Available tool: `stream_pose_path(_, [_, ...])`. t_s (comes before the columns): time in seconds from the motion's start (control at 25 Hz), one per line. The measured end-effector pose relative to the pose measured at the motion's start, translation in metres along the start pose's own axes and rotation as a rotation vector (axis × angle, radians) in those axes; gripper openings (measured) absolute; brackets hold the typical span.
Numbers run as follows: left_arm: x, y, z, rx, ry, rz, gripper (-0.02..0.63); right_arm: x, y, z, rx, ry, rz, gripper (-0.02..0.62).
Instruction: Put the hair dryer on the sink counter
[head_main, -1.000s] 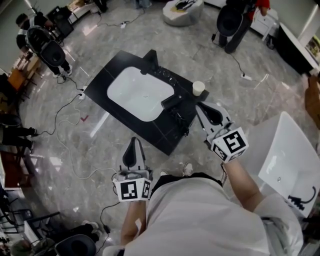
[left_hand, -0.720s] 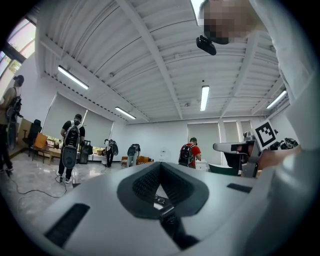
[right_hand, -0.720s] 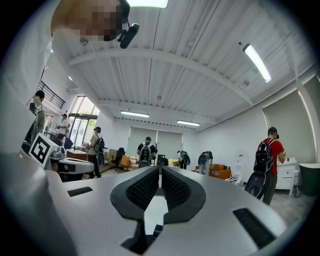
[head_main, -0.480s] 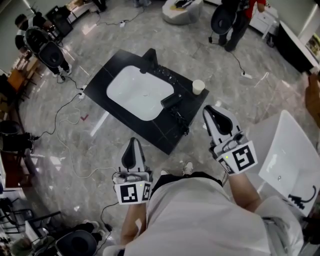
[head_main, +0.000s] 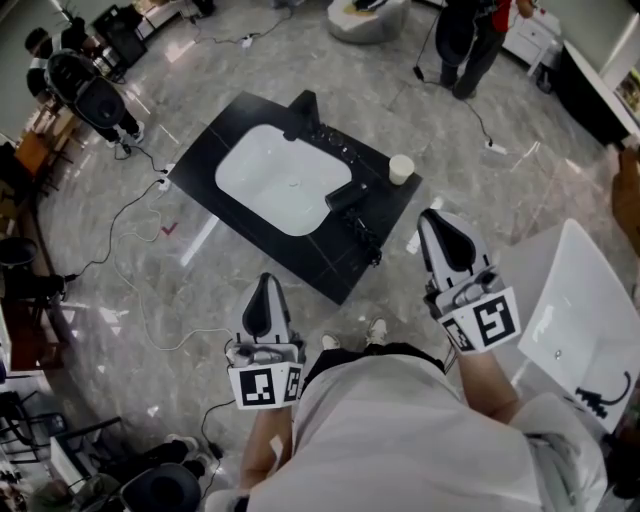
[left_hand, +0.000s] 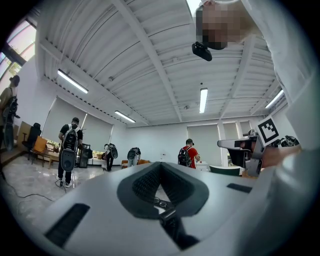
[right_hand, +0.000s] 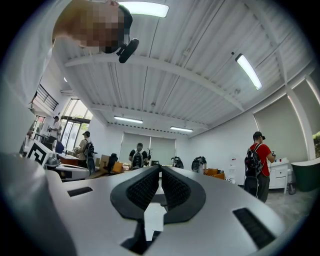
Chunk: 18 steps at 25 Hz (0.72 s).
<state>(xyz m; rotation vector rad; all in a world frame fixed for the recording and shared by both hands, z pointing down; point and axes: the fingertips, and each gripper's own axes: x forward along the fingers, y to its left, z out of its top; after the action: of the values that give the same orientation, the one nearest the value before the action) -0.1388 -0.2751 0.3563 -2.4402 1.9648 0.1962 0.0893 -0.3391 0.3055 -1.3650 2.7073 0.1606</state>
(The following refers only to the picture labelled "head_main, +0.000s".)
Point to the person's black shorts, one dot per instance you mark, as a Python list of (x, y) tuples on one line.
[(340, 357)]

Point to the wooden chair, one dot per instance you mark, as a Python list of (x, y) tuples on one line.
[(42, 150)]

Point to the black power adapter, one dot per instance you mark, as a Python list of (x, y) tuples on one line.
[(419, 72)]

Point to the person's white shirt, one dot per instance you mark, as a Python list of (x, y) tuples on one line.
[(390, 440)]

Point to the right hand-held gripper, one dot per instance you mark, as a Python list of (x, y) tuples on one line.
[(485, 320)]

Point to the black hair dryer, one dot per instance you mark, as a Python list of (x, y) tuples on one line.
[(343, 196)]

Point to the black round knob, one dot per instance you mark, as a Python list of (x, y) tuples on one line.
[(350, 154), (334, 142), (317, 134)]

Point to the white drawer cabinet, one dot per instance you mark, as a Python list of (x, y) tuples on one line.
[(532, 37)]

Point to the person's right forearm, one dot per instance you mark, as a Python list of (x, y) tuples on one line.
[(485, 390)]

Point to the loose black faucet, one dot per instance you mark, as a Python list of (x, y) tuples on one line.
[(597, 401)]

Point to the person's left white shoe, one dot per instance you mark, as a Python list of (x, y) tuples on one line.
[(330, 341)]

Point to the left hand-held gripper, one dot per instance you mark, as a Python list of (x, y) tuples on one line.
[(260, 382)]

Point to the black cabinet with white top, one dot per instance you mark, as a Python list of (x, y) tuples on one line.
[(585, 95)]

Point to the white power strip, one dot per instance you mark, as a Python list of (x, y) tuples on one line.
[(247, 41), (495, 148), (166, 179)]

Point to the person's white shoe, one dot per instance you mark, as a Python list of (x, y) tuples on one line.
[(376, 330), (330, 341)]

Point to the white sink basin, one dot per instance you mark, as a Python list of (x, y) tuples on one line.
[(270, 172)]

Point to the black sink counter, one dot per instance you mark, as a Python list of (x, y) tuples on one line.
[(325, 262)]

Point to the black box cabinet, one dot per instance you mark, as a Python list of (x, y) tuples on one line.
[(122, 35)]

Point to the white cup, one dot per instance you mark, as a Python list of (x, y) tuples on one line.
[(401, 169)]

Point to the grey bean bag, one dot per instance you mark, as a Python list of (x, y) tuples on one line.
[(367, 22)]

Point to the loose white ceramic basin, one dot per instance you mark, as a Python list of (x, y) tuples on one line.
[(575, 310)]

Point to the person's right white shoe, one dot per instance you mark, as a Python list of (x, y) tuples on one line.
[(376, 330)]

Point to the person's left forearm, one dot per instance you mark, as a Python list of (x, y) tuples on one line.
[(265, 435)]

